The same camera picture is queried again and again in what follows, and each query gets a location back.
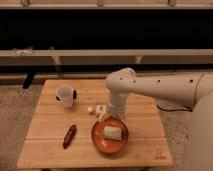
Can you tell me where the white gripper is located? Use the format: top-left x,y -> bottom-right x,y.
107,93 -> 127,120

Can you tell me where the orange ceramic bowl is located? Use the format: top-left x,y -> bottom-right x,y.
91,117 -> 129,154

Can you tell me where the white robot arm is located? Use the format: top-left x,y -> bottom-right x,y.
106,68 -> 213,171

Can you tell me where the white plastic bottle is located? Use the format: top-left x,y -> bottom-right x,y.
88,104 -> 106,117

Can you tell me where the white sponge block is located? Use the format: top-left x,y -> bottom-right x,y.
103,126 -> 122,140

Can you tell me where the translucent measuring cup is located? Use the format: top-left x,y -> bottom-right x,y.
56,85 -> 76,107

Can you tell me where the wooden table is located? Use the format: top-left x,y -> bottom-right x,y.
17,80 -> 173,169

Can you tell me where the grey metal rail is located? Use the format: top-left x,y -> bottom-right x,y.
0,49 -> 213,66

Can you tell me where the black cable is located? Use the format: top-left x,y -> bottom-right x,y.
155,103 -> 194,113

